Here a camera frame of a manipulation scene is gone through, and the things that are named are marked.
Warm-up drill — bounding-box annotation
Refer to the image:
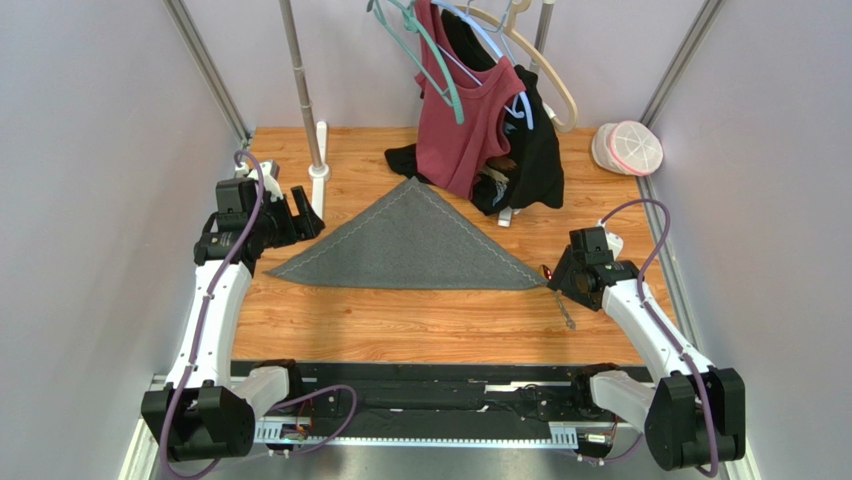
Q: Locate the iridescent gold spoon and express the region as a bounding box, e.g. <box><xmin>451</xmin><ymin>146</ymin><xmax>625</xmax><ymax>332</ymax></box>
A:
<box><xmin>538</xmin><ymin>264</ymin><xmax>577</xmax><ymax>331</ymax></box>

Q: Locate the grey cloth napkin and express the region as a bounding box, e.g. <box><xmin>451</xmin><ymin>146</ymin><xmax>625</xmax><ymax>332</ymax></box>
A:
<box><xmin>267</xmin><ymin>179</ymin><xmax>545</xmax><ymax>291</ymax></box>

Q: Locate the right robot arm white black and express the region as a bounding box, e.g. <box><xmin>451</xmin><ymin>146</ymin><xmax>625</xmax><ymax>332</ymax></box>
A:
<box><xmin>547</xmin><ymin>226</ymin><xmax>746</xmax><ymax>471</ymax></box>

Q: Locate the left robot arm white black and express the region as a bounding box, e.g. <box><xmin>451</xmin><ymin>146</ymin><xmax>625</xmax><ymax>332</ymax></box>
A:
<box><xmin>141</xmin><ymin>180</ymin><xmax>325</xmax><ymax>463</ymax></box>

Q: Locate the white rack base foot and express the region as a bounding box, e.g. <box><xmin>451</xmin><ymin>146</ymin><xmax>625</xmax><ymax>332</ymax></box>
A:
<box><xmin>308</xmin><ymin>121</ymin><xmax>331</xmax><ymax>219</ymax></box>

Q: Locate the white rack foot right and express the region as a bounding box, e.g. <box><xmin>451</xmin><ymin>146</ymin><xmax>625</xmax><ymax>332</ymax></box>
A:
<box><xmin>497</xmin><ymin>207</ymin><xmax>514</xmax><ymax>228</ymax></box>

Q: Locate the black t-shirt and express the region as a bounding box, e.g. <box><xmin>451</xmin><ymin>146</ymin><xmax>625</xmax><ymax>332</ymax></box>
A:
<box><xmin>383</xmin><ymin>7</ymin><xmax>566</xmax><ymax>216</ymax></box>

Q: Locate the grey rack pole left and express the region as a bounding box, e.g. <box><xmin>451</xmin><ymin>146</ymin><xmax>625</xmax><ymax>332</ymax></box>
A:
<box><xmin>278</xmin><ymin>0</ymin><xmax>317</xmax><ymax>138</ymax></box>

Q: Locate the grey rack pole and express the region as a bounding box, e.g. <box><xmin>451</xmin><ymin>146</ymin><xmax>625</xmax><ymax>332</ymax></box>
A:
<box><xmin>534</xmin><ymin>0</ymin><xmax>556</xmax><ymax>53</ymax></box>
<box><xmin>278</xmin><ymin>0</ymin><xmax>317</xmax><ymax>138</ymax></box>

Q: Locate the maroon tank top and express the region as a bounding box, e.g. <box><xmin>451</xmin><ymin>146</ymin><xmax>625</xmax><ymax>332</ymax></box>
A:
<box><xmin>414</xmin><ymin>1</ymin><xmax>525</xmax><ymax>198</ymax></box>

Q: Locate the light blue plastic hanger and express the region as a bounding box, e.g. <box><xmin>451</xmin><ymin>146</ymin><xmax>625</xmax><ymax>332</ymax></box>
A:
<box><xmin>440</xmin><ymin>9</ymin><xmax>534</xmax><ymax>130</ymax></box>

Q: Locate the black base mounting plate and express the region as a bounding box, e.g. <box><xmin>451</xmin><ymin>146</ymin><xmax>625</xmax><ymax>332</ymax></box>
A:
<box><xmin>254</xmin><ymin>362</ymin><xmax>627</xmax><ymax>448</ymax></box>

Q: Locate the teal plastic hanger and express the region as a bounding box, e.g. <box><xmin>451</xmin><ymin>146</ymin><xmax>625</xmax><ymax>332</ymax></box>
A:
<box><xmin>366</xmin><ymin>0</ymin><xmax>465</xmax><ymax>125</ymax></box>

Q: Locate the grey rack pole right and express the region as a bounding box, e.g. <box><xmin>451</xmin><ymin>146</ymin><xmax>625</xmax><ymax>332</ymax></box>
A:
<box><xmin>534</xmin><ymin>0</ymin><xmax>556</xmax><ymax>53</ymax></box>

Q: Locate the beige wooden hanger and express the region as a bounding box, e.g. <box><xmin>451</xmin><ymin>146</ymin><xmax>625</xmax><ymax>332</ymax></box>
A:
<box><xmin>464</xmin><ymin>0</ymin><xmax>579</xmax><ymax>133</ymax></box>

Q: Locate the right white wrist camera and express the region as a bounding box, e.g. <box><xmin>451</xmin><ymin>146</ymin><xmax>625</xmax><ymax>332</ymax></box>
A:
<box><xmin>600</xmin><ymin>224</ymin><xmax>625</xmax><ymax>260</ymax></box>

